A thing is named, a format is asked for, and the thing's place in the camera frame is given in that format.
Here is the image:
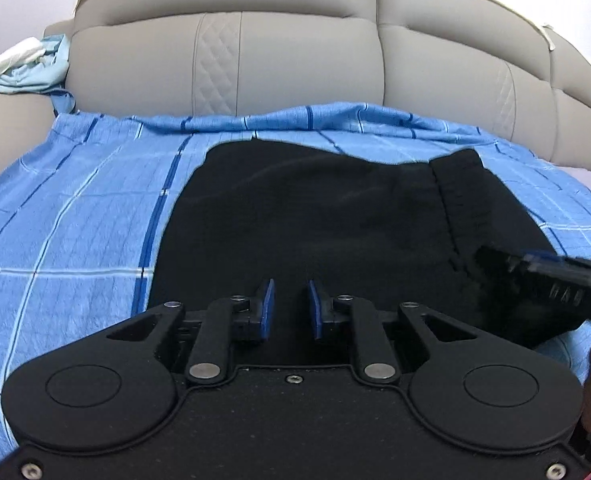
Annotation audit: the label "black pants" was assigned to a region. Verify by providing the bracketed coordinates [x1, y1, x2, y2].
[149, 141, 582, 361]

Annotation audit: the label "blue plaid bed sheet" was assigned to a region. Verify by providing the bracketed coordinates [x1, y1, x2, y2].
[0, 103, 591, 460]

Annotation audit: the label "beige armrest cushion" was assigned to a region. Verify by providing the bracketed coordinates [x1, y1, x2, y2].
[0, 93, 55, 173]

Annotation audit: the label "light blue crumpled cloth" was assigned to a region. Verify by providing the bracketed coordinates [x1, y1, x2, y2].
[0, 34, 76, 115]

